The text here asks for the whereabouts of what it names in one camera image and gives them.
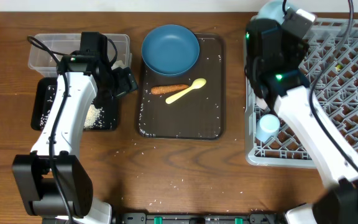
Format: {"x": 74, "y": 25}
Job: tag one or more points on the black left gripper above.
{"x": 124, "y": 82}

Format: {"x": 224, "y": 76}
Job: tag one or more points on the white tissue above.
{"x": 118, "y": 64}

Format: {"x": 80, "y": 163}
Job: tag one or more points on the orange carrot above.
{"x": 159, "y": 90}

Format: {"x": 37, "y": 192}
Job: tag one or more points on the white rice grains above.
{"x": 93, "y": 117}

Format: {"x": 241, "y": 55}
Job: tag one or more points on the dark blue plate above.
{"x": 170, "y": 50}

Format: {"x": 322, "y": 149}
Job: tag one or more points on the light blue plastic cup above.
{"x": 267, "y": 127}

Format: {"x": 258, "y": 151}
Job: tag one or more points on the light blue bowl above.
{"x": 272, "y": 10}

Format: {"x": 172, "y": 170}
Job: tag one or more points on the pink plastic cup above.
{"x": 261, "y": 103}

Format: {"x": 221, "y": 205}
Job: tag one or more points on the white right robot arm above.
{"x": 273, "y": 54}

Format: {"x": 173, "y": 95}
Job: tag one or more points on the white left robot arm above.
{"x": 51, "y": 180}

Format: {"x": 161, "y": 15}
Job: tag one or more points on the grey dishwasher rack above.
{"x": 337, "y": 93}

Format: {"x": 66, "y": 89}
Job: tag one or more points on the black tray bin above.
{"x": 109, "y": 114}

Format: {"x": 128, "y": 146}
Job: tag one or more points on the yellow plastic spoon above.
{"x": 197, "y": 84}

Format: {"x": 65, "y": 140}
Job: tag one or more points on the dark brown serving tray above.
{"x": 200, "y": 114}

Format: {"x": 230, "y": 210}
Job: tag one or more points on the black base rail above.
{"x": 197, "y": 218}

